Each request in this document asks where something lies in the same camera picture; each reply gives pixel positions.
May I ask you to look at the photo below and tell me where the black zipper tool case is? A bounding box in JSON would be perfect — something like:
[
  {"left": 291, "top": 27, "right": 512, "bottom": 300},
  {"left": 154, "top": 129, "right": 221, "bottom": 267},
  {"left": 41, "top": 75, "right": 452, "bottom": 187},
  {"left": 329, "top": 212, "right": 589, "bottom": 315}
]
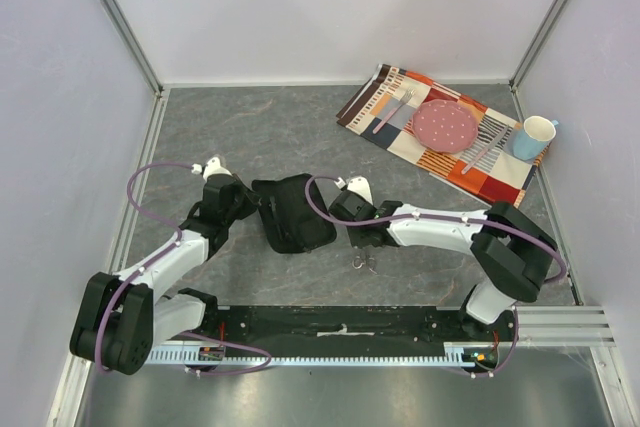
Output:
[{"left": 251, "top": 173, "right": 337, "bottom": 254}]

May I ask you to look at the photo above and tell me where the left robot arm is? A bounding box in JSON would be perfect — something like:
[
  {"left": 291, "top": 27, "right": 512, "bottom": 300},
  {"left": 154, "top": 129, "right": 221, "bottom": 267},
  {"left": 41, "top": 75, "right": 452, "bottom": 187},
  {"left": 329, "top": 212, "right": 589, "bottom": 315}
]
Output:
[{"left": 69, "top": 173, "right": 258, "bottom": 375}]

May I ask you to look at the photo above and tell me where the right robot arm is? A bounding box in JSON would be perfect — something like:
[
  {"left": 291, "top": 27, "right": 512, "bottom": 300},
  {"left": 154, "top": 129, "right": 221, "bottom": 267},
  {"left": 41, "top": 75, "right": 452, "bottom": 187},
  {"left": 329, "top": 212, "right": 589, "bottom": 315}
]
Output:
[{"left": 329, "top": 189, "right": 566, "bottom": 341}]

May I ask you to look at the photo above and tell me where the patchwork placemat cloth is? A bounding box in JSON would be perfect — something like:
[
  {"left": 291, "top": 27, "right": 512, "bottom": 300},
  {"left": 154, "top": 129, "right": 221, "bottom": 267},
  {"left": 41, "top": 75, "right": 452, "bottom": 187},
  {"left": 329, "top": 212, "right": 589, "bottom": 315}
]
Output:
[{"left": 337, "top": 64, "right": 544, "bottom": 207}]

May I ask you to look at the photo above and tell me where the pink dotted plate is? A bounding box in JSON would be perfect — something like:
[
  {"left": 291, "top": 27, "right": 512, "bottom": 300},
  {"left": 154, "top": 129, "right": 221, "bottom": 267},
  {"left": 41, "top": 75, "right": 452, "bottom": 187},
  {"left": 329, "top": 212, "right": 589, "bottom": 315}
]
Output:
[{"left": 411, "top": 100, "right": 478, "bottom": 154}]

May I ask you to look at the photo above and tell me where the blue white mug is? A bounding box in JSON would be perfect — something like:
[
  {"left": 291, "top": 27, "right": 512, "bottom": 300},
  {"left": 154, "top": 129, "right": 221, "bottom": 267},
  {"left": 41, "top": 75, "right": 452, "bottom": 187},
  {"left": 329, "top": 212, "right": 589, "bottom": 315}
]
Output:
[{"left": 511, "top": 116, "right": 559, "bottom": 161}]

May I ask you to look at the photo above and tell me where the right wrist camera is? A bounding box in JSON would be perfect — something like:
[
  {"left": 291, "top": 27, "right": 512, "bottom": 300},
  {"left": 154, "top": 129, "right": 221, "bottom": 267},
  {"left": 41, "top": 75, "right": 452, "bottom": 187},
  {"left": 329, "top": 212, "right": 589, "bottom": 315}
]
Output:
[{"left": 334, "top": 176, "right": 373, "bottom": 204}]

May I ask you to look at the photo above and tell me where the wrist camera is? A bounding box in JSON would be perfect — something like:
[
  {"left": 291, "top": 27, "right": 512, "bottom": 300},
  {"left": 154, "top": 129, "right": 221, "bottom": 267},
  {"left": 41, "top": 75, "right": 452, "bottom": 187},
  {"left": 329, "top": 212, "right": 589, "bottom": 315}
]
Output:
[
  {"left": 191, "top": 155, "right": 232, "bottom": 180},
  {"left": 334, "top": 176, "right": 373, "bottom": 204}
]

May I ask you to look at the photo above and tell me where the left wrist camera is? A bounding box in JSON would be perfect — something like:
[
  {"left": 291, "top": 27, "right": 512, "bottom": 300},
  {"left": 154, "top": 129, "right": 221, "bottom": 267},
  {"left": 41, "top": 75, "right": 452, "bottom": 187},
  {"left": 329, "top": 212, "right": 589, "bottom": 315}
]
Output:
[{"left": 191, "top": 155, "right": 232, "bottom": 180}]

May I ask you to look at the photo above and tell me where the pink handled fork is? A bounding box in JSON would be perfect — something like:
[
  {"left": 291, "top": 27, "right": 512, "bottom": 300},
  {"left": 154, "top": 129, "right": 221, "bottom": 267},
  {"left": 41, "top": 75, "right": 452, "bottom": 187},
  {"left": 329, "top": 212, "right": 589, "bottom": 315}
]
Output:
[{"left": 372, "top": 89, "right": 415, "bottom": 135}]

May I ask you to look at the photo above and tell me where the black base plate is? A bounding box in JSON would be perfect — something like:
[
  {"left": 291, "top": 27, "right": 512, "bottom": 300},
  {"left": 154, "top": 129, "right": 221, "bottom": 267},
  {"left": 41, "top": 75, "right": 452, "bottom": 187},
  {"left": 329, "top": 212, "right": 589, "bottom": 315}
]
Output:
[{"left": 194, "top": 306, "right": 515, "bottom": 355}]

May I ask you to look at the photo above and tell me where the pink handled knife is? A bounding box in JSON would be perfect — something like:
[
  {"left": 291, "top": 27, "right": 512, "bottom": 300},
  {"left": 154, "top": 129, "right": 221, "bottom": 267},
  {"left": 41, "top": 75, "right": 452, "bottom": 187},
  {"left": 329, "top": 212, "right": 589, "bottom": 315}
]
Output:
[{"left": 461, "top": 125, "right": 510, "bottom": 175}]

